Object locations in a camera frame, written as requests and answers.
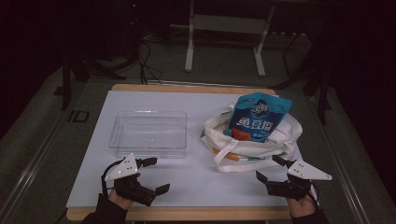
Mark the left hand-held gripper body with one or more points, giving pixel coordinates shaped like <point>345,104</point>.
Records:
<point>122,169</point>

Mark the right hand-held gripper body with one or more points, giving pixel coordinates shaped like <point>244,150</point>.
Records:
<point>300,174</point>

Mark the white canvas tote bag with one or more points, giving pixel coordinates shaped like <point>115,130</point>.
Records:
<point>280,140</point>

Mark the clear plastic container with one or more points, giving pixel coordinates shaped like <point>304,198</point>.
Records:
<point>149,137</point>

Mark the blue snack packet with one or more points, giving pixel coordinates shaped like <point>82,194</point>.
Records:
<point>263,115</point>

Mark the person's left hand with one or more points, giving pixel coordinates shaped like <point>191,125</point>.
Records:
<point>120,200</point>

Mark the person's right hand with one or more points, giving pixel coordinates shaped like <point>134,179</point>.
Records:
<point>301,206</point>

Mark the white table mat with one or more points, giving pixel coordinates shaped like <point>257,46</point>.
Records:
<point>186,183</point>

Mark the wooden table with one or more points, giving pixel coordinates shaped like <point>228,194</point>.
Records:
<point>186,214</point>

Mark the orange and teal packet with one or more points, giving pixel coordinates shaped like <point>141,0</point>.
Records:
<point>225,155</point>

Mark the black metal stand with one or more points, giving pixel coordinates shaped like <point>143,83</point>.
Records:
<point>322,90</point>
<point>67,81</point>

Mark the white metal stand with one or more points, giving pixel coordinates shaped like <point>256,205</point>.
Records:
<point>227,24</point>

